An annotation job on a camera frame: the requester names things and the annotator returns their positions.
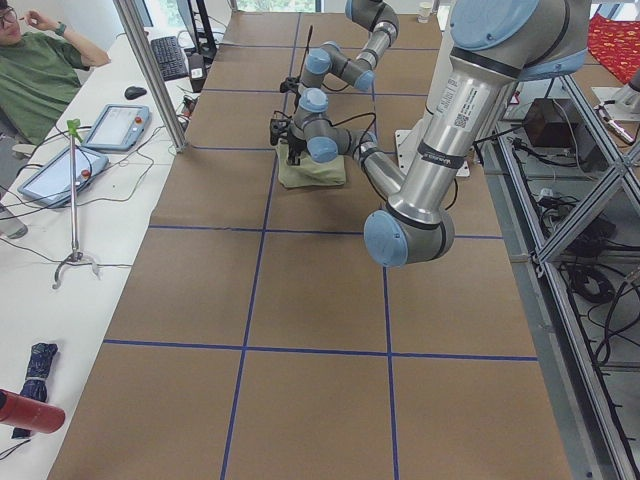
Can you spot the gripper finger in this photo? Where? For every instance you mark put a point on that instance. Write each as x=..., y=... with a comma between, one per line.
x=293, y=158

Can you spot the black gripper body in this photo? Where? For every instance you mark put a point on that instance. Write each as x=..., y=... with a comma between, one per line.
x=302, y=75
x=296, y=141

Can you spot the green long sleeve shirt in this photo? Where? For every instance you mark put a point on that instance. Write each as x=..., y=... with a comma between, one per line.
x=308, y=172

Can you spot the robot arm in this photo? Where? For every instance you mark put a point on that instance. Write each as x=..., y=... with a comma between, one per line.
x=380, y=20
x=495, y=44

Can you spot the black box with label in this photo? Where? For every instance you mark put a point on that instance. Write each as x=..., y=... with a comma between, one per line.
x=197, y=72

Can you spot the black keyboard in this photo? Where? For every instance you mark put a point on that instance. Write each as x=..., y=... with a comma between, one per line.
x=169, y=57

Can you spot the black computer mouse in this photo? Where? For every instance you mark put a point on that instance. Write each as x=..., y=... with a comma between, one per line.
x=134, y=92

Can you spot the white paper cup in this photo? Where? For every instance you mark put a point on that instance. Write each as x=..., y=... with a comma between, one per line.
x=424, y=11

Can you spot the teach pendant far side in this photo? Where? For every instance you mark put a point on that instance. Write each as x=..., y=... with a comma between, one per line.
x=50, y=186

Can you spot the person in green shirt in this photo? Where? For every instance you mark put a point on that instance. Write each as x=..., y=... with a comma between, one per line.
x=40, y=58

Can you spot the black power box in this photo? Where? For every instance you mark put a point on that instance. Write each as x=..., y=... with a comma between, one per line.
x=556, y=123

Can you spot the folded dark blue umbrella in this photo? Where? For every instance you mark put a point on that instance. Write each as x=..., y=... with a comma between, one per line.
x=37, y=373

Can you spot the red cylindrical bottle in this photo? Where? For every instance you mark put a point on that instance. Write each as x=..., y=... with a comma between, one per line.
x=30, y=414

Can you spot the aluminium frame post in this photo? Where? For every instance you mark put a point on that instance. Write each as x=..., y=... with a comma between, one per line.
x=134, y=30

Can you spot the white camera mast pedestal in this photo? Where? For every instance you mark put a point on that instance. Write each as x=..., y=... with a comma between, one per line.
x=407, y=141

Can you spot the teach pendant near post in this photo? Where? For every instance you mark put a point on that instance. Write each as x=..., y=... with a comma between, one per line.
x=118, y=128

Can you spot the green handled reacher grabber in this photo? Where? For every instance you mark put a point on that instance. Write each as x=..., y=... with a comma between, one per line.
x=76, y=257

